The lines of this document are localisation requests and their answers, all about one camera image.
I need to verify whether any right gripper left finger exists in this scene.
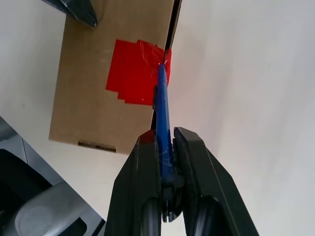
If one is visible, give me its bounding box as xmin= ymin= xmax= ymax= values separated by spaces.
xmin=104 ymin=129 xmax=162 ymax=236

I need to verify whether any blue tool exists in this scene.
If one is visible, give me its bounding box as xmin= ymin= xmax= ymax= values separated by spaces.
xmin=152 ymin=63 xmax=186 ymax=223

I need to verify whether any red tape seal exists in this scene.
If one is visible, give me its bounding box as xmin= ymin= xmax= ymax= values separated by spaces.
xmin=105 ymin=38 xmax=173 ymax=107

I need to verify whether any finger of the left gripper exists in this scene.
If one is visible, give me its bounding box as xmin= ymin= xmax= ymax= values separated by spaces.
xmin=40 ymin=0 xmax=99 ymax=29

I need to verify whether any brown cardboard box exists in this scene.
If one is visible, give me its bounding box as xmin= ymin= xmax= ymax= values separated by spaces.
xmin=49 ymin=0 xmax=184 ymax=154

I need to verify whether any silver robot body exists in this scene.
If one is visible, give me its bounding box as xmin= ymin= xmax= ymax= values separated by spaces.
xmin=0 ymin=145 xmax=107 ymax=236

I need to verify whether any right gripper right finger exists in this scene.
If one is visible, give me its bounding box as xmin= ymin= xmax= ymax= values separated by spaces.
xmin=173 ymin=126 xmax=260 ymax=236

